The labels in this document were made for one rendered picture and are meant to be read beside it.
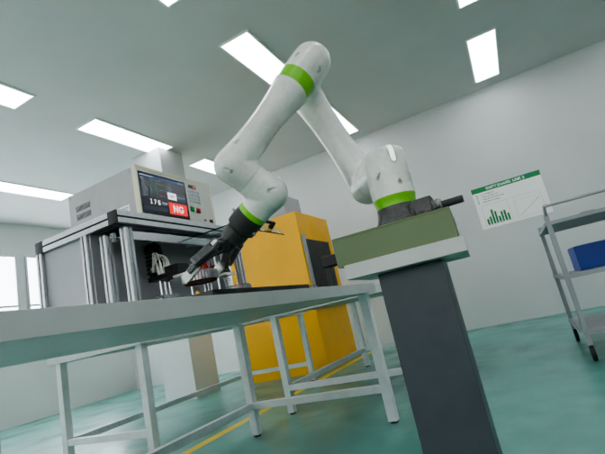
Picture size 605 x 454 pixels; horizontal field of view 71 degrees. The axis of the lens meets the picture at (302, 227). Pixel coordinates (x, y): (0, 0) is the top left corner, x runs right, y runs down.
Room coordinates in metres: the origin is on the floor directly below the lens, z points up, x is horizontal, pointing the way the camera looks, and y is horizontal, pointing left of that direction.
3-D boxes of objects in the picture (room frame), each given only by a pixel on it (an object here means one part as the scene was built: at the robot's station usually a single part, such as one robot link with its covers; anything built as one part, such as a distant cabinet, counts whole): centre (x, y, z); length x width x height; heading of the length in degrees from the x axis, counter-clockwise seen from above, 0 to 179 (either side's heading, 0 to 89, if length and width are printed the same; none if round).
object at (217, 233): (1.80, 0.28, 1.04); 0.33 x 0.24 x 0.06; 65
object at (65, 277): (1.48, 0.86, 0.91); 0.28 x 0.03 x 0.32; 65
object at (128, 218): (1.75, 0.65, 1.09); 0.68 x 0.44 x 0.05; 155
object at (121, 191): (1.76, 0.65, 1.22); 0.44 x 0.39 x 0.20; 155
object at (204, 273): (1.32, 0.35, 0.83); 0.11 x 0.11 x 0.04
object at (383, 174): (1.27, -0.29, 0.99); 0.16 x 0.13 x 0.19; 14
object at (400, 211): (1.24, -0.34, 0.87); 0.26 x 0.15 x 0.06; 67
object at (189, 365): (5.66, 1.81, 1.65); 0.50 x 0.45 x 3.30; 65
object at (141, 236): (1.65, 0.45, 1.03); 0.62 x 0.01 x 0.03; 155
